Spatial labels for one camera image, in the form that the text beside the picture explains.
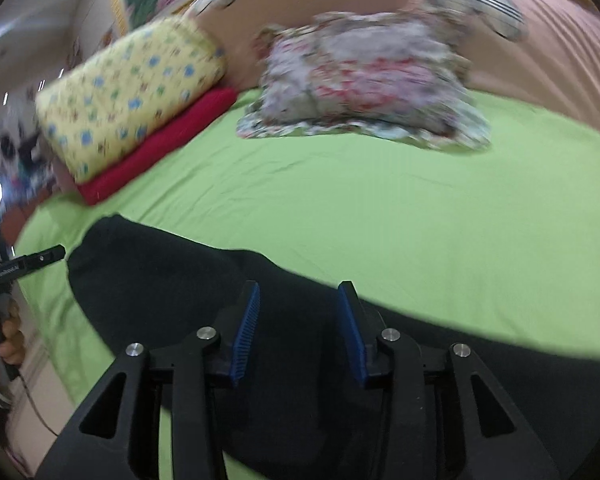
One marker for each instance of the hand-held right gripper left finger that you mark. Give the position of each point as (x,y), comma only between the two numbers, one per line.
(245,330)

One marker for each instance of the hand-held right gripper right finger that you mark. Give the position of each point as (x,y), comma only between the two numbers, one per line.
(351,330)

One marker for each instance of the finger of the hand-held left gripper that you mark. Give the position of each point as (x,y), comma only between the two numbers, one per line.
(42,259)

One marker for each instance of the black pants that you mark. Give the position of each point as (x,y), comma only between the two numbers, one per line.
(189,280)

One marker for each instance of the person's left hand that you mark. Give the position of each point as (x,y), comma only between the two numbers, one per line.
(7,335)

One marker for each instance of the green bed sheet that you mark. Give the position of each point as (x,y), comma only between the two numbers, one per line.
(360,220)

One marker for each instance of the red pillow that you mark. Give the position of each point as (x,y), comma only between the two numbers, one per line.
(154,150)

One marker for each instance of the yellow patterned pillow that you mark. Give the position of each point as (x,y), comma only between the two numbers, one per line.
(124,100)

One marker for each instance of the floral ruffled pillow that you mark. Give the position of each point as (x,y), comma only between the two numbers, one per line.
(365,85)

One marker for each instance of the pink printed blanket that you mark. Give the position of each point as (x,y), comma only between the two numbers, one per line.
(530,35)

